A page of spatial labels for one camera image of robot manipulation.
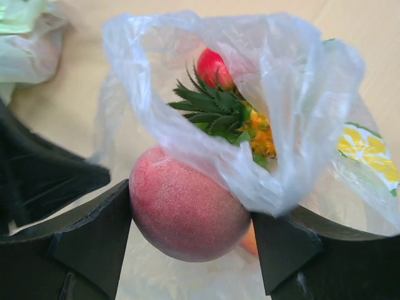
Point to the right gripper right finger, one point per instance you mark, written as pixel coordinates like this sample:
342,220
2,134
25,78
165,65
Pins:
303,255

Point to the pink peach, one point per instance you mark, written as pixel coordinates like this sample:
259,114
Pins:
182,212

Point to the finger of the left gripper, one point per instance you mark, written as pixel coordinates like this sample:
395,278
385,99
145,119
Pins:
39,178

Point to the green plastic bag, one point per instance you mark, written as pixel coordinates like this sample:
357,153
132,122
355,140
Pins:
31,43

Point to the red apple in bag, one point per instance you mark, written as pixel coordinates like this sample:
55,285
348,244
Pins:
212,70

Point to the small pineapple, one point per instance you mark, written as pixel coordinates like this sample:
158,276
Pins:
226,114

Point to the clear plastic fruit bag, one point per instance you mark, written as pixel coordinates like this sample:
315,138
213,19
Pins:
255,169

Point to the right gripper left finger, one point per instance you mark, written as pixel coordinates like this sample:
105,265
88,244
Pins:
76,255

